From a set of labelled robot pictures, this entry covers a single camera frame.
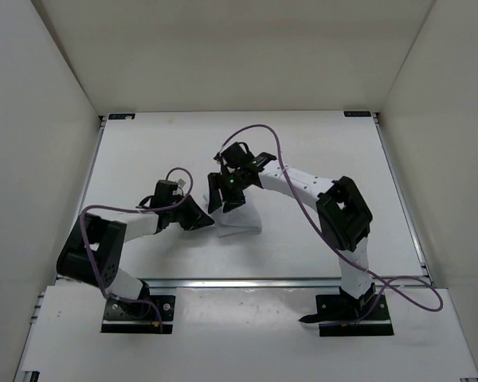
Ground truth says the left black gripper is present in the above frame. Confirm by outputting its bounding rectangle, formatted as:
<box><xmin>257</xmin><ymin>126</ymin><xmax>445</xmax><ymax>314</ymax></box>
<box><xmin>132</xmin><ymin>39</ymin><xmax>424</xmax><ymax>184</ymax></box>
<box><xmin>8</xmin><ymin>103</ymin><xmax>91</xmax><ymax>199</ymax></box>
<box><xmin>168</xmin><ymin>193</ymin><xmax>214</xmax><ymax>231</ymax></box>

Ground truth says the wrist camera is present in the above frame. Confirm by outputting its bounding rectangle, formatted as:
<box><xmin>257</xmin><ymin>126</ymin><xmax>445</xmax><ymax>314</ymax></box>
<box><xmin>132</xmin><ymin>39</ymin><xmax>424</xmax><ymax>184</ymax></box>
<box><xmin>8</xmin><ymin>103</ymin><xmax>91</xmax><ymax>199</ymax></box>
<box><xmin>137</xmin><ymin>180</ymin><xmax>183</xmax><ymax>209</ymax></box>
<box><xmin>214</xmin><ymin>142</ymin><xmax>277</xmax><ymax>173</ymax></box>

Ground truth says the left blue table label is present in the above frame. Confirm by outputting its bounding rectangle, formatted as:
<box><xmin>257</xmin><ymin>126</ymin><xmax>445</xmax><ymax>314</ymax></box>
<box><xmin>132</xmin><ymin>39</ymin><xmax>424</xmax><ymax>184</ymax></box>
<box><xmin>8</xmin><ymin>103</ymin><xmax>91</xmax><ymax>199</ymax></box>
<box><xmin>108</xmin><ymin>113</ymin><xmax>135</xmax><ymax>120</ymax></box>

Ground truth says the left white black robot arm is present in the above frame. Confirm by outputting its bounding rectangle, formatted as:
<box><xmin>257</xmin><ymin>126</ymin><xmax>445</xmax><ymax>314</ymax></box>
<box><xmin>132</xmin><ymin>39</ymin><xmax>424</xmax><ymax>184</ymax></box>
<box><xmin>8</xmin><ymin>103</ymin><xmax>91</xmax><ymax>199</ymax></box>
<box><xmin>56</xmin><ymin>194</ymin><xmax>214</xmax><ymax>318</ymax></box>

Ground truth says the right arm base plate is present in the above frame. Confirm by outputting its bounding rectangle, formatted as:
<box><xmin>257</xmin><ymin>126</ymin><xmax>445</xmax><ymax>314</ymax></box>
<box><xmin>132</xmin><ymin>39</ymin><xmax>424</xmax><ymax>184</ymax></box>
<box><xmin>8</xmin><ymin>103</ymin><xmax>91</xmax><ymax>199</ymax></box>
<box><xmin>299</xmin><ymin>294</ymin><xmax>394</xmax><ymax>337</ymax></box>

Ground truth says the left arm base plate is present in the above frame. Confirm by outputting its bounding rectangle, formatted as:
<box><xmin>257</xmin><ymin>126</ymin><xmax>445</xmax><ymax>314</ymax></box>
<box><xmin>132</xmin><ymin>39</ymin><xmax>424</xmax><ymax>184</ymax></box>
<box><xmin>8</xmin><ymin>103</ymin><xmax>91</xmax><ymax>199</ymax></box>
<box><xmin>100</xmin><ymin>294</ymin><xmax>176</xmax><ymax>335</ymax></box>

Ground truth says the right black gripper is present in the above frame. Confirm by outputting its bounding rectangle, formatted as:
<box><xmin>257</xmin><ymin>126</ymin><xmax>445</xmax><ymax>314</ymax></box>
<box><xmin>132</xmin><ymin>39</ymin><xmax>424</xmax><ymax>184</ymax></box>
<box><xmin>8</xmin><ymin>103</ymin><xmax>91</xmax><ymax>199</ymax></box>
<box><xmin>210</xmin><ymin>170</ymin><xmax>248</xmax><ymax>214</ymax></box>

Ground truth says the right blue table label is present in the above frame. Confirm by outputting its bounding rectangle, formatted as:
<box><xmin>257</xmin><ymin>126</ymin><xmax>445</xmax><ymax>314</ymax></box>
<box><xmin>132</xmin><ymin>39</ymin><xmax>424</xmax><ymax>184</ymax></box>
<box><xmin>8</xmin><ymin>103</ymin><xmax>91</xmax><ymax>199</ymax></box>
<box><xmin>343</xmin><ymin>111</ymin><xmax>371</xmax><ymax>118</ymax></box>

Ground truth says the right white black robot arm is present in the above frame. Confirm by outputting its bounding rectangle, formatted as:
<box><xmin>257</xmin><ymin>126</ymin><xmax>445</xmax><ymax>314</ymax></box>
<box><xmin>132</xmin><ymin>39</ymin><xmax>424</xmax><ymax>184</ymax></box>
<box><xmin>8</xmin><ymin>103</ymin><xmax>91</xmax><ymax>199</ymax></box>
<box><xmin>204</xmin><ymin>162</ymin><xmax>374</xmax><ymax>319</ymax></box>

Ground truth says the blue table label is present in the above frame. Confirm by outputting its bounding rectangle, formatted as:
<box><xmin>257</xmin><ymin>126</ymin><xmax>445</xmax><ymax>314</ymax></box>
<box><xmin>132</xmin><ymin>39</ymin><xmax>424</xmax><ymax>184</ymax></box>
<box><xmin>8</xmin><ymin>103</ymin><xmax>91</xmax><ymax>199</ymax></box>
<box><xmin>343</xmin><ymin>111</ymin><xmax>371</xmax><ymax>118</ymax></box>
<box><xmin>108</xmin><ymin>113</ymin><xmax>135</xmax><ymax>120</ymax></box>

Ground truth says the white skirt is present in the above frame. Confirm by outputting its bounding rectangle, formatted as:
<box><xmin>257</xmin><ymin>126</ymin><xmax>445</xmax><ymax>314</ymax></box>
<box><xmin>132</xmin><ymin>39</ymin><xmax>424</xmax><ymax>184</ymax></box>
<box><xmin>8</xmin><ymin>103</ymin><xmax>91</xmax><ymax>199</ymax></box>
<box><xmin>209</xmin><ymin>199</ymin><xmax>262</xmax><ymax>238</ymax></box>

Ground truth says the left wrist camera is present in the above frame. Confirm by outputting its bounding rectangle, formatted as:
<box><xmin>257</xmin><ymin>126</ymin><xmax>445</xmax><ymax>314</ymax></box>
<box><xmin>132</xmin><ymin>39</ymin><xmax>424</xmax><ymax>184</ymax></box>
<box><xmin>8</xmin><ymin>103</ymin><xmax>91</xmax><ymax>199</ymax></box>
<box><xmin>137</xmin><ymin>180</ymin><xmax>183</xmax><ymax>209</ymax></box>

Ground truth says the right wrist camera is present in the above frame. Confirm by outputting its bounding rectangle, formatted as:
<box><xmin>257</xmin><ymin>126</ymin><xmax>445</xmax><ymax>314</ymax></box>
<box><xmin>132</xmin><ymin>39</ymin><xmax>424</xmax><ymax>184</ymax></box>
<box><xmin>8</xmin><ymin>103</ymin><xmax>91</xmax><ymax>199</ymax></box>
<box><xmin>214</xmin><ymin>142</ymin><xmax>277</xmax><ymax>173</ymax></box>

